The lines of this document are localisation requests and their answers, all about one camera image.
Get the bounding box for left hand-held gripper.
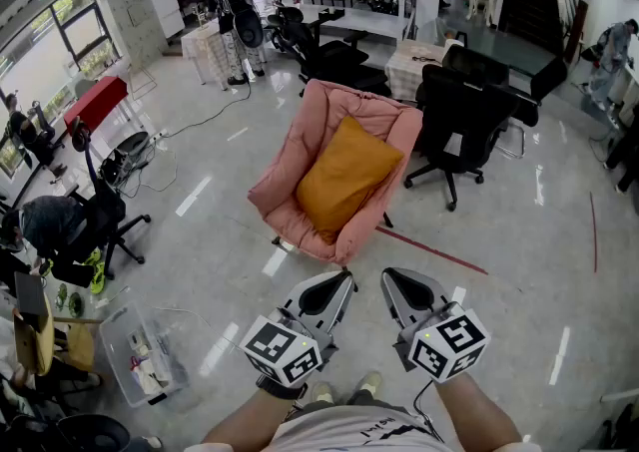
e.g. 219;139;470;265
239;269;357;388

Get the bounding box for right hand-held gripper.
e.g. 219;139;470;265
381;267;492;384

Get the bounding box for orange pillow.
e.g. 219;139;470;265
295;115;405;245

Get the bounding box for person's right forearm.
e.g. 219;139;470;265
433;372;524;446

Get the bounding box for person's left forearm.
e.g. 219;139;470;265
202;382;306;446

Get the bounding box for person's beige right shoe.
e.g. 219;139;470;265
356;372;383;396

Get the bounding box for black wrist band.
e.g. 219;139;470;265
256;374;309;401

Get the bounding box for person's olive trousers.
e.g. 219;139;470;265
299;388;400;415

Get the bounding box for person's white shirt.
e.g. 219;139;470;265
184;404;543;452

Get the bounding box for black wheeled office chair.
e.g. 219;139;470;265
402;63;525;213

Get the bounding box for clear plastic storage bin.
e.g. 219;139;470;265
98;300;190;409

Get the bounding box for pink padded lounge chair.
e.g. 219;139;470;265
248;79;424;269

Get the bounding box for small checked cloth table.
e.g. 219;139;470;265
180;20;236;87
384;39;465;102

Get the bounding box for black ergonomic headrest chair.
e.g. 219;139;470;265
299;40;393;98
267;5;370;87

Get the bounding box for black mesh office chair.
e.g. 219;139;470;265
69;115;152;281

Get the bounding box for grey and black backpack rig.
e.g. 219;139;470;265
99;131;151;187

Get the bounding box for black chair with chrome base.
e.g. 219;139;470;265
441;43;569;160

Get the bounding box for black round-backed chair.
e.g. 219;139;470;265
54;413;131;452

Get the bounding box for dark grey laptop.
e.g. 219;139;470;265
13;271;50;331

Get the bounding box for wooden chair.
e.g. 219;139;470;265
12;289;104;376

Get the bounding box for red table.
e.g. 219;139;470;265
63;75;130;135

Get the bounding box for white locker cabinet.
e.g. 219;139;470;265
107;0;169;67

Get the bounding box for large black-framed window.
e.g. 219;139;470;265
0;0;124;177

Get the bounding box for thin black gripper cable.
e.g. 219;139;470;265
411;379;445;444

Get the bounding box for long black floor cable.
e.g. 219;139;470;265
164;80;254;140

